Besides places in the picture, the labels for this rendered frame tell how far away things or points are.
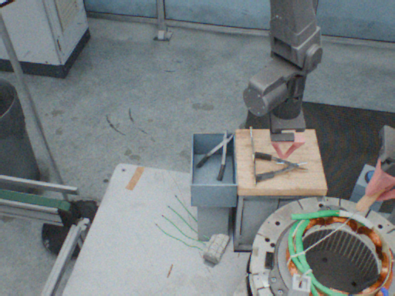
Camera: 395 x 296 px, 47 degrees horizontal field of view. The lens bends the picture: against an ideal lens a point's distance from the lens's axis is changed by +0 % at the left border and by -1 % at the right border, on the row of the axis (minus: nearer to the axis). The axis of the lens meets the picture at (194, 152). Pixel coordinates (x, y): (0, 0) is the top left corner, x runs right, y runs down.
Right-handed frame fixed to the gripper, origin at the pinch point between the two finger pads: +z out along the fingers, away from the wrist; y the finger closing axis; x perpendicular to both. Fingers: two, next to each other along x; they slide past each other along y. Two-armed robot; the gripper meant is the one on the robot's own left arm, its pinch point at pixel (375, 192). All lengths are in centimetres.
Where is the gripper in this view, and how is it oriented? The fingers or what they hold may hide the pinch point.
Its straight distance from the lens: 74.0
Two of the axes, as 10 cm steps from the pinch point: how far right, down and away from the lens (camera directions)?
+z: -3.5, 6.1, 7.1
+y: 9.0, 4.4, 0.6
